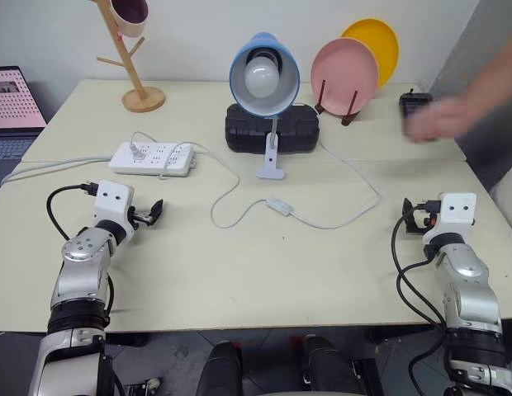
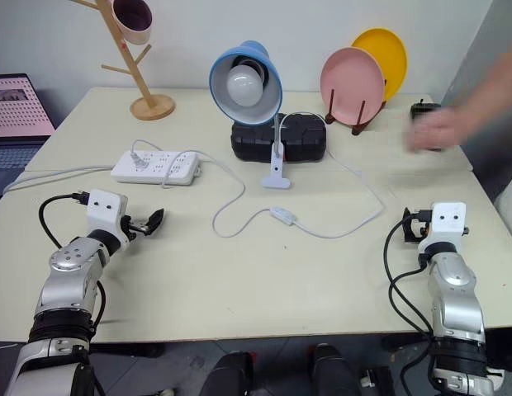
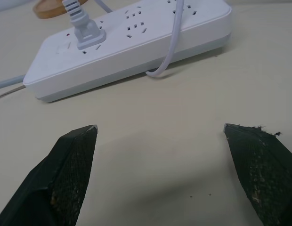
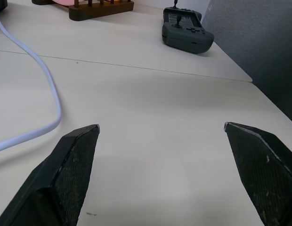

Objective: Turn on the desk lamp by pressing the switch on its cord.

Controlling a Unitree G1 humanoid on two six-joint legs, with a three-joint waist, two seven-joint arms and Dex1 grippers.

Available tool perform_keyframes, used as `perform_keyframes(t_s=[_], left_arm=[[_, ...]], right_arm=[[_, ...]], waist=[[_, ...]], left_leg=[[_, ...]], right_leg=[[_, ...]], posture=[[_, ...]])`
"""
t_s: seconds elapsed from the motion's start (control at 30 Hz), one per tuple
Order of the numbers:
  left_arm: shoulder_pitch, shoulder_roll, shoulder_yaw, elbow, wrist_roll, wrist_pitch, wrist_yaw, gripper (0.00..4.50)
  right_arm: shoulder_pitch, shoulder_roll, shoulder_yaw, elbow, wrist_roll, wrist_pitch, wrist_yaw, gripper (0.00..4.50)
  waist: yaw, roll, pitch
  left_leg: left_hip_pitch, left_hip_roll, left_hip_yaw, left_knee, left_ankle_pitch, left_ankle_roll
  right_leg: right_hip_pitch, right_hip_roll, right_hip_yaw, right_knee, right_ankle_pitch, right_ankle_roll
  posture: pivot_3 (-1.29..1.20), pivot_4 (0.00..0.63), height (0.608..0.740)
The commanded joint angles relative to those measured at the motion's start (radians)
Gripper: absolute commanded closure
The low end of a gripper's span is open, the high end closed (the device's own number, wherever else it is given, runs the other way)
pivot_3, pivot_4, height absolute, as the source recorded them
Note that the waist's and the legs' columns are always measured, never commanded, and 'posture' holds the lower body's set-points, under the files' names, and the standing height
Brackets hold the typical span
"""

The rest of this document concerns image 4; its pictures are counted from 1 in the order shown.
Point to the dark grey remote controller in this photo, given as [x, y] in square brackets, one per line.
[183, 33]

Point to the grey partition panel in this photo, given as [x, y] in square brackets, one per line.
[254, 47]

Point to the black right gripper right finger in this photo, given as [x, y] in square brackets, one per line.
[261, 169]

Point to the pink plate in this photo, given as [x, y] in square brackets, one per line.
[66, 2]

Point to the black object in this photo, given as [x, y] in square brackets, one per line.
[0, 4]

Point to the brown wooden rack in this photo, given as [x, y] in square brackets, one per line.
[99, 8]

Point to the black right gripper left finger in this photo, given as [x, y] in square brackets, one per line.
[59, 179]

